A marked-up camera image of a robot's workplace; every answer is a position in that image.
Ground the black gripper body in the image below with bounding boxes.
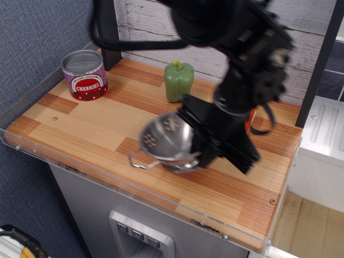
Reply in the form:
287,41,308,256
177,94,260,174

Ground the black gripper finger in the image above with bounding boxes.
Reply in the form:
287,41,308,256
195,135,220,168

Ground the silver metal colander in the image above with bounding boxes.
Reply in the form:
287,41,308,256
128,111,202,174

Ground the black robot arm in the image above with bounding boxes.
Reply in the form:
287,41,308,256
165,1,292,173

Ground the salmon sushi toy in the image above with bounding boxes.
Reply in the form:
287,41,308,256
244,108,256,134

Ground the green toy bell pepper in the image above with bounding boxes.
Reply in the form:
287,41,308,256
164,60,195,103

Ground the white toy sink counter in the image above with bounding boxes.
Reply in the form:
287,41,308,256
287,96,343,212

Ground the silver dispenser button panel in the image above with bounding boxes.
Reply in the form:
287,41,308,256
109,210,175,257

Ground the grey toy fridge cabinet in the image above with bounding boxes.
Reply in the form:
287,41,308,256
50,165,249,257

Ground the cherries tin can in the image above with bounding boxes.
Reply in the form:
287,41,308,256
61,49,108,101

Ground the black and yellow object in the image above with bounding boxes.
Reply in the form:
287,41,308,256
1,225,49,257

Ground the black braided cable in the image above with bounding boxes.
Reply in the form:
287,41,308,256
90,0,189,52

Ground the dark right support post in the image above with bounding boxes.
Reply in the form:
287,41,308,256
295,0,343,128

